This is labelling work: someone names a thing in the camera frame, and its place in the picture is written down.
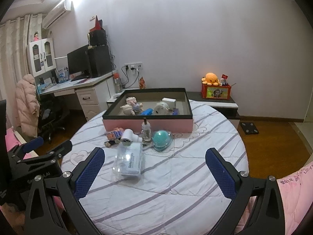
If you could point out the black bathroom scale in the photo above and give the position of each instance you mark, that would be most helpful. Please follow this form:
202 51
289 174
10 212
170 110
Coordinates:
249 128

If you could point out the red triangular flag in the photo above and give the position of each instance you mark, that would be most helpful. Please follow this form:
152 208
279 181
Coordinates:
96 24

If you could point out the blue white box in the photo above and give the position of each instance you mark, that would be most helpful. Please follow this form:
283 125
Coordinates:
61 74

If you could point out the black white low cabinet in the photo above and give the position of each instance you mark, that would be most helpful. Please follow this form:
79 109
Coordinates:
223 104

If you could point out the colourful puzzle cube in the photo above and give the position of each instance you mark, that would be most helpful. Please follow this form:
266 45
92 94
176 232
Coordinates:
114 134

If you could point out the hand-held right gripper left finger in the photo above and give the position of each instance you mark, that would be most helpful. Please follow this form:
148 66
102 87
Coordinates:
89 173

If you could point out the black office chair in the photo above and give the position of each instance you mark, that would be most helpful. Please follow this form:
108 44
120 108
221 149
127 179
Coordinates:
52 117

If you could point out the light curtain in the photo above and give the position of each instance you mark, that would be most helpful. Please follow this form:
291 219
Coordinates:
9 66

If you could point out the white striped bedsheet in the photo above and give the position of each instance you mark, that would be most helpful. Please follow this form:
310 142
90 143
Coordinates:
176 181

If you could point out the small glass bottle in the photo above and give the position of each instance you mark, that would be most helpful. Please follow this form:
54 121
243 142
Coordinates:
146 132

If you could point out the white air conditioner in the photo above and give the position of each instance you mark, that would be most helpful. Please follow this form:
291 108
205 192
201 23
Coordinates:
56 14

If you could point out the white round-headed figurine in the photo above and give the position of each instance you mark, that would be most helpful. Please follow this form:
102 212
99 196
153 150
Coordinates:
161 108

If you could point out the tan chubby doll figure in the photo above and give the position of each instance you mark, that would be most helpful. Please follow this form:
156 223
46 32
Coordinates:
127 109

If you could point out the black computer tower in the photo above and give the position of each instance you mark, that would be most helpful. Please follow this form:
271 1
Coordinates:
100 61

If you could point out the orange octopus plush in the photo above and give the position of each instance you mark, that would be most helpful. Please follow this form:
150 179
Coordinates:
211 78

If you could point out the teal dome toy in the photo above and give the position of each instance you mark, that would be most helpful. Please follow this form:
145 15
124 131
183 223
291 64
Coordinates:
161 138

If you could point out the black keyboard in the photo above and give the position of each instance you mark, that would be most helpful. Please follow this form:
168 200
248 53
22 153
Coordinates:
79 77

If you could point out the pink storage box black rim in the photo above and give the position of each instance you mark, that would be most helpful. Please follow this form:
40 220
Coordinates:
146 124

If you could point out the small pink doll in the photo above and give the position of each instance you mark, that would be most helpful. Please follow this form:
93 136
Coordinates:
36 36

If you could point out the clear bottle red cap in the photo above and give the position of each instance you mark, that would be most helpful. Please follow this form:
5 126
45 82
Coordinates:
117 83

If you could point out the pink puffer jacket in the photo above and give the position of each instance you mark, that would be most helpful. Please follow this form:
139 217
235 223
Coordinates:
27 107

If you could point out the white desk with drawers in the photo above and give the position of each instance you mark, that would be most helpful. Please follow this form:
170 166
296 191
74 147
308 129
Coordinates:
90 98

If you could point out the white square charger box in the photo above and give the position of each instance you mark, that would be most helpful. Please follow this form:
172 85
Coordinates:
169 102

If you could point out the pink printed quilt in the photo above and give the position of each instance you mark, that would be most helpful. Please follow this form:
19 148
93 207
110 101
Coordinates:
296 195

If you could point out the red cartoon storage box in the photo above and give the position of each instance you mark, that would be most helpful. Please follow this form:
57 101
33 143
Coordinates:
216 92

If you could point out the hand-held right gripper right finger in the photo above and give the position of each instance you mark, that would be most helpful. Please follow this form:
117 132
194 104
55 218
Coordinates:
221 173

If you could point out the white wall power outlet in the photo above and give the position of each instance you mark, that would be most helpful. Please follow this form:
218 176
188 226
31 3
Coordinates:
133 66

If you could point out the white glass-door cabinet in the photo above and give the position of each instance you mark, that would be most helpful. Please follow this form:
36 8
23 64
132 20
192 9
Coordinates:
40 57

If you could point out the blue toy block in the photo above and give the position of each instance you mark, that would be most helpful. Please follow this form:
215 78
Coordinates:
147 111

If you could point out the pink bedding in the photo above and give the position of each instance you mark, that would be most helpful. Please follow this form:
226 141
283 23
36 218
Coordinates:
13 142

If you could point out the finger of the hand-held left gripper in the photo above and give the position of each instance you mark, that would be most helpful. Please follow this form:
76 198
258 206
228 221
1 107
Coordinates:
34 144
62 148

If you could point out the red white small packet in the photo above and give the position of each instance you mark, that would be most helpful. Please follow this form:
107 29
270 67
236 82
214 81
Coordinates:
225 79

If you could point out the orange snack bag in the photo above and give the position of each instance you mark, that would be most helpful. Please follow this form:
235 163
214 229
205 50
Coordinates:
142 83

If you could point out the grey purple small figurine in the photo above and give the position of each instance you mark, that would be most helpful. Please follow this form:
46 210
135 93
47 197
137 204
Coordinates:
137 107

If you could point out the black speaker box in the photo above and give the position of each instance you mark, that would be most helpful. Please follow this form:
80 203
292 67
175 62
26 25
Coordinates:
97 38

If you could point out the small dark toy car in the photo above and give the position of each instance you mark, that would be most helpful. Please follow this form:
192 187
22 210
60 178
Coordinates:
112 143

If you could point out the black computer monitor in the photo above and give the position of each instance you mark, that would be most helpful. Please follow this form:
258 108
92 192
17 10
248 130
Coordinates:
78 60

